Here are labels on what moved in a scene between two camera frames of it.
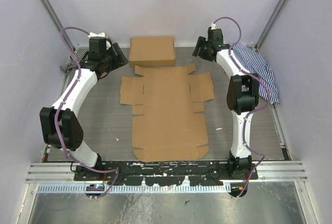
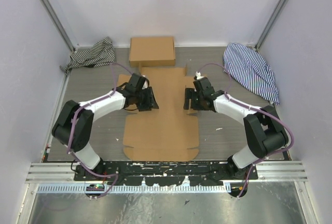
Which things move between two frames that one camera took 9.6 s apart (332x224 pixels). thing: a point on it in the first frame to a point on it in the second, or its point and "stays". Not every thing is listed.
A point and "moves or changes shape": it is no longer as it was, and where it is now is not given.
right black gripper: (201, 41) to (190, 93)
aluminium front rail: (64, 172) stays
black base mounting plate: (194, 173) stays
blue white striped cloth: (251, 61) stays
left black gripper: (121, 60) to (151, 102)
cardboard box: (168, 101) moves or changes shape
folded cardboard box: (152, 51) stays
